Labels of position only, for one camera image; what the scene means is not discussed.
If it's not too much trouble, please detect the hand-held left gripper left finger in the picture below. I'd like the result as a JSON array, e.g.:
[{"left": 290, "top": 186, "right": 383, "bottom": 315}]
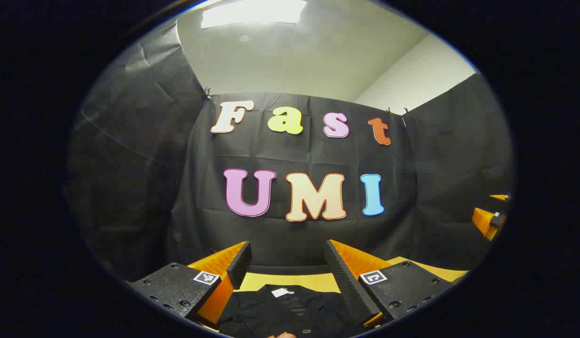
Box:
[{"left": 126, "top": 241, "right": 253, "bottom": 329}]

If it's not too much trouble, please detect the black jacket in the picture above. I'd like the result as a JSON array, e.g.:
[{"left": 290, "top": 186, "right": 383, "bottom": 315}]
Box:
[{"left": 217, "top": 284, "right": 366, "bottom": 338}]

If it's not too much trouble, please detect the black backdrop cloth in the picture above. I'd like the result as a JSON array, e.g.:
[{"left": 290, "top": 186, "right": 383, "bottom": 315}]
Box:
[{"left": 65, "top": 19, "right": 513, "bottom": 282}]

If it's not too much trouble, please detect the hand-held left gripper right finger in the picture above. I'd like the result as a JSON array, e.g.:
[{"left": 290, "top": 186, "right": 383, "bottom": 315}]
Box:
[{"left": 324, "top": 239, "right": 459, "bottom": 329}]

